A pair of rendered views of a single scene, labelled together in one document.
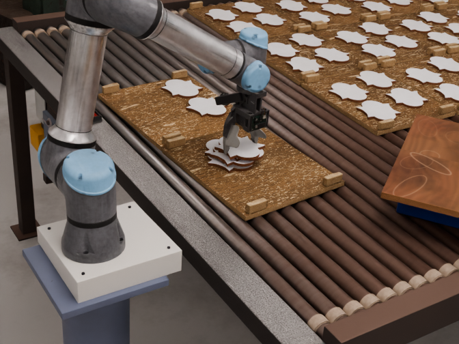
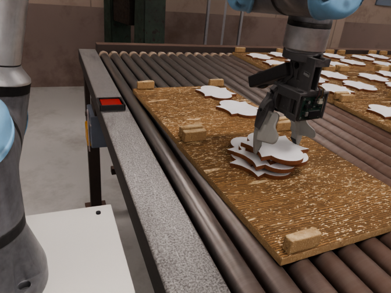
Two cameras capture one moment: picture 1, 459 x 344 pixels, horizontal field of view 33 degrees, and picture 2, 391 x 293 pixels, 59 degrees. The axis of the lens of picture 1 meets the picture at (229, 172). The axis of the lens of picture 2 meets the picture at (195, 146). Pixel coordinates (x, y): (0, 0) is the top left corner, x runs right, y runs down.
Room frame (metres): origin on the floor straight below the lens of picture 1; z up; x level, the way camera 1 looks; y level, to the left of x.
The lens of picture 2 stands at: (1.24, 0.01, 1.29)
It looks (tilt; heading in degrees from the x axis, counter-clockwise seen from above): 26 degrees down; 11
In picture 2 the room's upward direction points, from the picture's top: 6 degrees clockwise
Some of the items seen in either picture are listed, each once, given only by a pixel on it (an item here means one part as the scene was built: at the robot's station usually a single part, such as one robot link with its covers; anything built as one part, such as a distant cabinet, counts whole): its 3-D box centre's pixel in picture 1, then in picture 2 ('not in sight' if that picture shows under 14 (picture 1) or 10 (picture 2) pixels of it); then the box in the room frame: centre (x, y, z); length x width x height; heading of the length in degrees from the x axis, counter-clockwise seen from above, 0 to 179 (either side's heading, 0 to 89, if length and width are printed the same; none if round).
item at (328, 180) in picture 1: (332, 179); not in sight; (1.84, -0.29, 0.95); 0.06 x 0.02 x 0.03; 128
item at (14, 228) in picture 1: (20, 147); (93, 143); (2.79, 0.88, 0.43); 0.12 x 0.12 x 0.85; 34
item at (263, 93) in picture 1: (249, 106); (298, 85); (1.90, -0.04, 1.13); 0.09 x 0.08 x 0.12; 41
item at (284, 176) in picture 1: (251, 166); (288, 175); (1.91, -0.06, 0.93); 0.41 x 0.35 x 0.02; 38
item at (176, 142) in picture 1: (175, 142); (194, 135); (1.98, 0.16, 0.95); 0.06 x 0.02 x 0.03; 128
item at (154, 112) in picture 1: (175, 109); (205, 108); (2.25, 0.19, 0.93); 0.41 x 0.35 x 0.02; 37
